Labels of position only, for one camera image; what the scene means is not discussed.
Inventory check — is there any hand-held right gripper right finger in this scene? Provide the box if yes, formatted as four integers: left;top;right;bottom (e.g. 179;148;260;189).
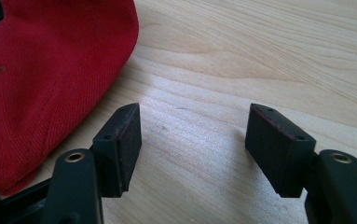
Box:
244;103;357;224

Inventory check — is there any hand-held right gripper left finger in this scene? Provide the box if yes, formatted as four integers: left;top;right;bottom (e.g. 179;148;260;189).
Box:
40;103;143;224

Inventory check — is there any red cap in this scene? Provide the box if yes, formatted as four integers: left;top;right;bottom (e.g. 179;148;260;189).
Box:
0;0;140;197

